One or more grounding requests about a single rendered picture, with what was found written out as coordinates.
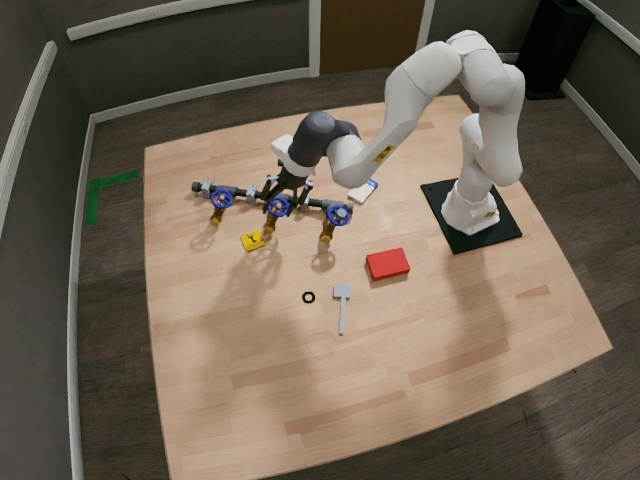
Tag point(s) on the red rectangular block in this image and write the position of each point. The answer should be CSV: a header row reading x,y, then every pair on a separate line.
x,y
387,264

